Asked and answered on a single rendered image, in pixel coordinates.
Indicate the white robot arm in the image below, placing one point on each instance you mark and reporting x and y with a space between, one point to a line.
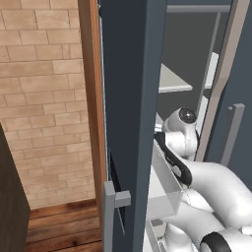
213 183

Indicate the brown wooden cabinet side panel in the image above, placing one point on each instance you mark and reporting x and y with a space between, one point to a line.
93 98

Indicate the white fridge shelf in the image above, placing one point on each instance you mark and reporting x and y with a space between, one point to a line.
170 82

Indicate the clear fridge drawer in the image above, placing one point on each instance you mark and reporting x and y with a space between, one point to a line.
162 183

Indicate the fridge body with grey interior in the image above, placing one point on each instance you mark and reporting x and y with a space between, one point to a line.
187 39

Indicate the dark brown cabinet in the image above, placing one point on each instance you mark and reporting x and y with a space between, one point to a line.
11 197

